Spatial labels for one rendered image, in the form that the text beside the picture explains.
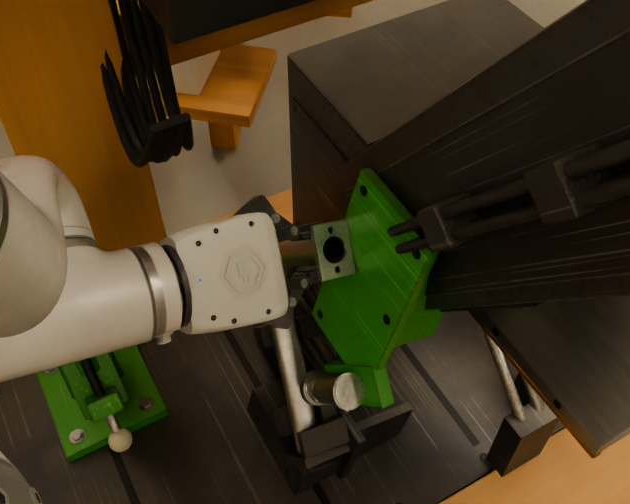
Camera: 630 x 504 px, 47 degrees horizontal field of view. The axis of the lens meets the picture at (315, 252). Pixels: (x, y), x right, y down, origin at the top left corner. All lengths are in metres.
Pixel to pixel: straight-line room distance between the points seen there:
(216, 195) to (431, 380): 1.57
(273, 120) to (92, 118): 1.87
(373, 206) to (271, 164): 1.86
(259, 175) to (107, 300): 1.91
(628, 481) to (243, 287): 0.55
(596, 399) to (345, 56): 0.46
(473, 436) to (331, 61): 0.49
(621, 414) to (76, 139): 0.63
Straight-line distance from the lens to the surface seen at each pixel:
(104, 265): 0.61
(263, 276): 0.66
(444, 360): 1.00
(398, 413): 0.89
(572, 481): 0.96
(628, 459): 1.00
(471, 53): 0.89
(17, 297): 0.43
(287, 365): 0.83
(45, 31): 0.78
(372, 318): 0.72
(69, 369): 0.90
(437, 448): 0.94
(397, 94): 0.82
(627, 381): 0.77
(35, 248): 0.42
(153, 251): 0.63
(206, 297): 0.64
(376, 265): 0.69
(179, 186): 2.49
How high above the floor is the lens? 1.75
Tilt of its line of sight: 51 degrees down
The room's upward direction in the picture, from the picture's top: straight up
